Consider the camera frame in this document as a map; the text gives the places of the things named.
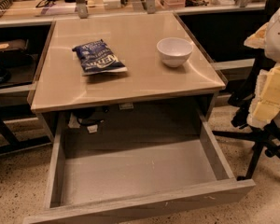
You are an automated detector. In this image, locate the white bowl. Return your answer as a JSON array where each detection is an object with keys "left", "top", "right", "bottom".
[{"left": 157, "top": 37, "right": 193, "bottom": 67}]

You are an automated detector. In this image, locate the blue chip bag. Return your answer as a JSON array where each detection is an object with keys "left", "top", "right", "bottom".
[{"left": 72, "top": 39, "right": 127, "bottom": 76}]

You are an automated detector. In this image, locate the black office chair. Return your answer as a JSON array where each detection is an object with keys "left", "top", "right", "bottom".
[{"left": 214, "top": 0, "right": 280, "bottom": 180}]

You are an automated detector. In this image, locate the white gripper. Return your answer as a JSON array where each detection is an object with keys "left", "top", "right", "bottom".
[{"left": 247, "top": 63, "right": 280, "bottom": 129}]

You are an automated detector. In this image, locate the dark desk frame left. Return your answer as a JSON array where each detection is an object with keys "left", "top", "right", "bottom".
[{"left": 0, "top": 25, "right": 54, "bottom": 159}]

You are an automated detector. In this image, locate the grey top drawer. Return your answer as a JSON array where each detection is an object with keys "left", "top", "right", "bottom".
[{"left": 22, "top": 107, "right": 255, "bottom": 224}]

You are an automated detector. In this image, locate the wooden cabinet with beige top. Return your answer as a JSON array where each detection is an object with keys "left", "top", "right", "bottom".
[{"left": 31, "top": 12, "right": 225, "bottom": 139}]

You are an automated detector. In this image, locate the long back workbench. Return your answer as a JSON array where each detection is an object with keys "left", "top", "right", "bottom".
[{"left": 0, "top": 0, "right": 266, "bottom": 26}]

